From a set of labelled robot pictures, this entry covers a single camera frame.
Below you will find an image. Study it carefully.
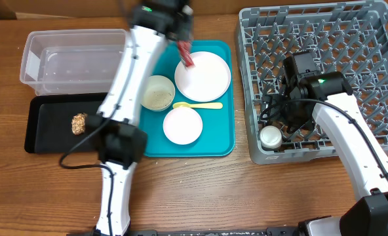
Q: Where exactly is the white cup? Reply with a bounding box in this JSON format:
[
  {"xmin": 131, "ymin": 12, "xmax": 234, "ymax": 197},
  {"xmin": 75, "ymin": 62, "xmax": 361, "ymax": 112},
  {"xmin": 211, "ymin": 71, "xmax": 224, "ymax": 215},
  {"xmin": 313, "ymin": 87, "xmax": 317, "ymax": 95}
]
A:
[{"xmin": 259, "ymin": 125, "xmax": 282, "ymax": 150}]

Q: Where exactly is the small pink bowl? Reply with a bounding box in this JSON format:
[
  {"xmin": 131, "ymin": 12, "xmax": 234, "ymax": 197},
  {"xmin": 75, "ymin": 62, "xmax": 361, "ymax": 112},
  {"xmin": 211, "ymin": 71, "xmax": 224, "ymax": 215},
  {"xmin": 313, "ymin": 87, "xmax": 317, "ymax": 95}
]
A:
[{"xmin": 163, "ymin": 107, "xmax": 203, "ymax": 145}]

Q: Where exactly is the large white plate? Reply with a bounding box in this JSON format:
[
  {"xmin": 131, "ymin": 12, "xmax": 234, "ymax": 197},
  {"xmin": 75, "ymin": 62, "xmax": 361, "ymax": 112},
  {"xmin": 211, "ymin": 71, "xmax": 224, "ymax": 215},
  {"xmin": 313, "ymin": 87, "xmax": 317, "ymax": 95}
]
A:
[{"xmin": 174, "ymin": 51, "xmax": 231, "ymax": 102}]

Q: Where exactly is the brown food chunk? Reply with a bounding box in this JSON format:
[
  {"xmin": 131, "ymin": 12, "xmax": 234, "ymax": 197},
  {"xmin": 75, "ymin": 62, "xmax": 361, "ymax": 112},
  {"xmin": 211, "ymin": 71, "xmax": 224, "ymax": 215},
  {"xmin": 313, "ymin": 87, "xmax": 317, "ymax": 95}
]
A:
[{"xmin": 71, "ymin": 113, "xmax": 87, "ymax": 135}]

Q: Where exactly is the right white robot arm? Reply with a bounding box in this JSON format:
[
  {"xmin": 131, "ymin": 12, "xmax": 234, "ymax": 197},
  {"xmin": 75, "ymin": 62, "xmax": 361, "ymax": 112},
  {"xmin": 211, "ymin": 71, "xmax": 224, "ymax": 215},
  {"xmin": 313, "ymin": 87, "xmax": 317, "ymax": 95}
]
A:
[{"xmin": 260, "ymin": 71, "xmax": 388, "ymax": 235}]

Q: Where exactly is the yellow plastic spoon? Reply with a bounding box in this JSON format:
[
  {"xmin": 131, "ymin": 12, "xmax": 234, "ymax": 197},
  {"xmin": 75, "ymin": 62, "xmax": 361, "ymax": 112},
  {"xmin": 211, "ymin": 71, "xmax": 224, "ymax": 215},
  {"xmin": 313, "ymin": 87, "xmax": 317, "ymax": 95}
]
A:
[{"xmin": 172, "ymin": 102, "xmax": 223, "ymax": 109}]

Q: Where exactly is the black tray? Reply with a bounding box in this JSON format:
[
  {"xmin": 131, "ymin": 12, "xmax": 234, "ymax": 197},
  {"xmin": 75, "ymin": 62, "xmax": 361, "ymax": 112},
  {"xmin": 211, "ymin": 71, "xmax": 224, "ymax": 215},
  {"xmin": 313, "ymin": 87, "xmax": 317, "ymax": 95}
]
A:
[{"xmin": 24, "ymin": 93, "xmax": 106, "ymax": 154}]

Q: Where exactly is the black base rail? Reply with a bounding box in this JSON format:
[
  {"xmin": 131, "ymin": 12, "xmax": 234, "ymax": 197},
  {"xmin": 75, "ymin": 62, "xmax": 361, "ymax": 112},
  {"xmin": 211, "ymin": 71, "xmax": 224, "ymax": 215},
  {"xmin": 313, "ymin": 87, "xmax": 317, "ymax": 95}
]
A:
[{"xmin": 129, "ymin": 226, "xmax": 301, "ymax": 236}]

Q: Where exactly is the red ketchup packet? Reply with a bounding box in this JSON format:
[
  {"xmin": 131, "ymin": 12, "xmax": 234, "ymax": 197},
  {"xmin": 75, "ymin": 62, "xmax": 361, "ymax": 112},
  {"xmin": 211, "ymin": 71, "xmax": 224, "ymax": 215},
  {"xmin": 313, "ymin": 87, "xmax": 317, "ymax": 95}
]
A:
[{"xmin": 176, "ymin": 41, "xmax": 194, "ymax": 68}]

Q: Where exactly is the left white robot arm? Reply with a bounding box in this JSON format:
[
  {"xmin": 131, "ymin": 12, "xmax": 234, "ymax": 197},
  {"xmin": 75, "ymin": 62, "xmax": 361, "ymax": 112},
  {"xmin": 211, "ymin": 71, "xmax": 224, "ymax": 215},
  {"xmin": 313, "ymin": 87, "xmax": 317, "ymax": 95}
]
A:
[{"xmin": 59, "ymin": 0, "xmax": 193, "ymax": 235}]

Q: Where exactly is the white green bowl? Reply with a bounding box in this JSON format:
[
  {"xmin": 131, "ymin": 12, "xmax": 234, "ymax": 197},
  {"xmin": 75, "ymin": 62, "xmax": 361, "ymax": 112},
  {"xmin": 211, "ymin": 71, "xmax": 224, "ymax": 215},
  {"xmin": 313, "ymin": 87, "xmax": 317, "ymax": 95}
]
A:
[{"xmin": 142, "ymin": 75, "xmax": 176, "ymax": 111}]

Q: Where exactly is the teal serving tray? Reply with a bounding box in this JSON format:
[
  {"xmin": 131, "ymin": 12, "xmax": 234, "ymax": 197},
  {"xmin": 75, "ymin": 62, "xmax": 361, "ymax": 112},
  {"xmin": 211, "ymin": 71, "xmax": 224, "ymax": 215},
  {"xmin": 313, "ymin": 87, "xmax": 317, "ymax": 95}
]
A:
[{"xmin": 139, "ymin": 41, "xmax": 235, "ymax": 157}]

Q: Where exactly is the grey dishwasher rack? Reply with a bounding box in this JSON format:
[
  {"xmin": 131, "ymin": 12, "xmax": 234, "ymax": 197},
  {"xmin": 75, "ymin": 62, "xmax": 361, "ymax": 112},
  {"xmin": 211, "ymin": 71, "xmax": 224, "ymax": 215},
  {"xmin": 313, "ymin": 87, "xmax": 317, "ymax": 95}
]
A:
[{"xmin": 235, "ymin": 1, "xmax": 388, "ymax": 165}]

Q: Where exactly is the clear plastic bin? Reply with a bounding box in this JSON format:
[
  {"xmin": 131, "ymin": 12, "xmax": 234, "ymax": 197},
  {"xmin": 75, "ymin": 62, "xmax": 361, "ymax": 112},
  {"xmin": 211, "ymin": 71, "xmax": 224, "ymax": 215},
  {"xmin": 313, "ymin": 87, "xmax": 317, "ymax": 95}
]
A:
[{"xmin": 20, "ymin": 29, "xmax": 126, "ymax": 96}]

